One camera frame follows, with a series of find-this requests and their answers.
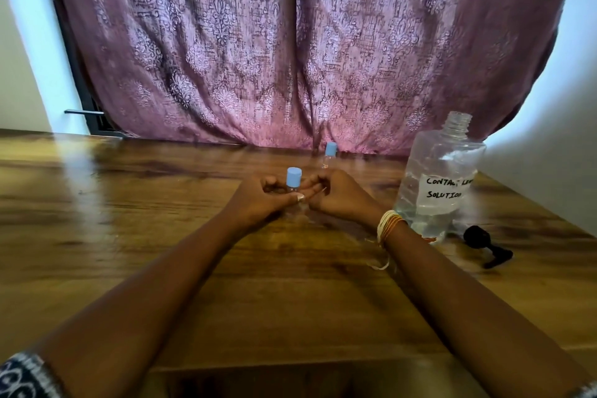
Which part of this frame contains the person's left hand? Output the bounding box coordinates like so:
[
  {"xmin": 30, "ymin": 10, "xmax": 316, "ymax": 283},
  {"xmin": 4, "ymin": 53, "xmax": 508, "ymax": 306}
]
[{"xmin": 227, "ymin": 173, "xmax": 307, "ymax": 236}]

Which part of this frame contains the person's right hand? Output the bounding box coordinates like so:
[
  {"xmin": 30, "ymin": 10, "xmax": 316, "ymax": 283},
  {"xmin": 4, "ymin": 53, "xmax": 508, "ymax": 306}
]
[{"xmin": 304, "ymin": 169, "xmax": 390, "ymax": 229}]

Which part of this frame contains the small vial with blue cap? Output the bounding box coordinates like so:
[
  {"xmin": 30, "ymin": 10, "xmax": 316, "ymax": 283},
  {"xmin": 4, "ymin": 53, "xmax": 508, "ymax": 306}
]
[
  {"xmin": 285, "ymin": 167, "xmax": 304, "ymax": 194},
  {"xmin": 321, "ymin": 141, "xmax": 338, "ymax": 170}
]

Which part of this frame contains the person's left forearm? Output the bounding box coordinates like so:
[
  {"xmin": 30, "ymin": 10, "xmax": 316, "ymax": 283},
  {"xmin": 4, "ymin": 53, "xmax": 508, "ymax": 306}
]
[{"xmin": 28, "ymin": 213, "xmax": 262, "ymax": 398}]

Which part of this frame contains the person's right forearm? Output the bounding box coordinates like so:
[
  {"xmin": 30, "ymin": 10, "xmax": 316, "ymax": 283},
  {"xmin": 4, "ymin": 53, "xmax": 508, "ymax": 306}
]
[{"xmin": 380, "ymin": 220, "xmax": 594, "ymax": 398}]

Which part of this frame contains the large clear labelled bottle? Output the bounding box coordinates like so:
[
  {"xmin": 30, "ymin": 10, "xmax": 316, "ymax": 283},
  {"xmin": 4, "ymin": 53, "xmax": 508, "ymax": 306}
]
[{"xmin": 394, "ymin": 111, "xmax": 487, "ymax": 244}]

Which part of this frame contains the purple patterned curtain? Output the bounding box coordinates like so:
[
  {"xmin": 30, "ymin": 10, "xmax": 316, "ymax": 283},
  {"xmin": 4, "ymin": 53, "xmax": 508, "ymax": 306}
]
[{"xmin": 39, "ymin": 0, "xmax": 585, "ymax": 157}]

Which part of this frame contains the black pump cap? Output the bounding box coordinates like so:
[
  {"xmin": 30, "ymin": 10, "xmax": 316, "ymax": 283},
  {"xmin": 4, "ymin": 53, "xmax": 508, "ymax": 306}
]
[{"xmin": 463, "ymin": 225, "xmax": 514, "ymax": 270}]

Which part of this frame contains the blue white patterned left sleeve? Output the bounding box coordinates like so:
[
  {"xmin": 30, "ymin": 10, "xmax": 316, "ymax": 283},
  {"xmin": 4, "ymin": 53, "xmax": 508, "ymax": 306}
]
[{"xmin": 0, "ymin": 352, "xmax": 64, "ymax": 398}]

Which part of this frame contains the white and orange thread bracelet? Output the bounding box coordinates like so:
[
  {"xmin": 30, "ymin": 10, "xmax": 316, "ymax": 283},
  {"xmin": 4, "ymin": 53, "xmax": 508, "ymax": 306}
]
[{"xmin": 366, "ymin": 209, "xmax": 409, "ymax": 271}]

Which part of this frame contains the dark window frame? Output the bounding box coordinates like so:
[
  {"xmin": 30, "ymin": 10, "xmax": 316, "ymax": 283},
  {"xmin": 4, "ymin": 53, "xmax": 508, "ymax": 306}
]
[{"xmin": 41, "ymin": 0, "xmax": 126, "ymax": 138}]

